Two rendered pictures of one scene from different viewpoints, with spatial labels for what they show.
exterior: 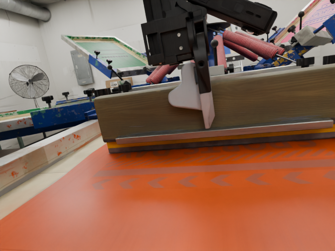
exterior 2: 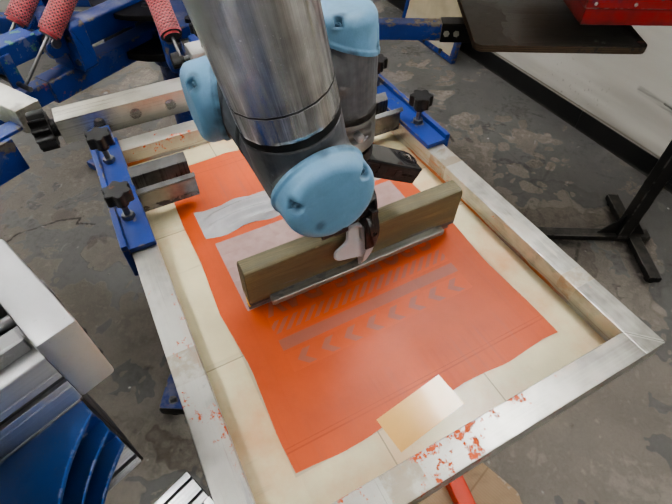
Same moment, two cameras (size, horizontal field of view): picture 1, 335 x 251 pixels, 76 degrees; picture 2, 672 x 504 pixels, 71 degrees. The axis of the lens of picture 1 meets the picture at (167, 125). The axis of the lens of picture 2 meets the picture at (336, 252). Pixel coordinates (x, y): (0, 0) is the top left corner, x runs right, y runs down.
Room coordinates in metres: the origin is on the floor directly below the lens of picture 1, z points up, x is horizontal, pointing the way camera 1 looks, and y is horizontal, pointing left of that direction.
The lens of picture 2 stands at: (-0.02, 0.27, 1.53)
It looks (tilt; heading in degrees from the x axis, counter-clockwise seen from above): 49 degrees down; 318
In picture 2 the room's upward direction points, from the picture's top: straight up
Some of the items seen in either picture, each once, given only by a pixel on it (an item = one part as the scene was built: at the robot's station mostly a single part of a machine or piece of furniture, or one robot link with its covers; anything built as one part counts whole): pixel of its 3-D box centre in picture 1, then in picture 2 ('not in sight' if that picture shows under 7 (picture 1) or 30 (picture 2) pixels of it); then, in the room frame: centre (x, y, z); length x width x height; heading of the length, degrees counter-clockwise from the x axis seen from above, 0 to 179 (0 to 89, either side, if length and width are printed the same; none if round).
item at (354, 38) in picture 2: not in sight; (337, 60); (0.32, -0.03, 1.30); 0.09 x 0.08 x 0.11; 76
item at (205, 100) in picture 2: not in sight; (253, 97); (0.33, 0.06, 1.30); 0.11 x 0.11 x 0.08; 76
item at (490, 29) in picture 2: not in sight; (390, 25); (0.94, -0.80, 0.91); 1.34 x 0.40 x 0.08; 46
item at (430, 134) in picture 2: not in sight; (394, 113); (0.55, -0.40, 0.97); 0.30 x 0.05 x 0.07; 166
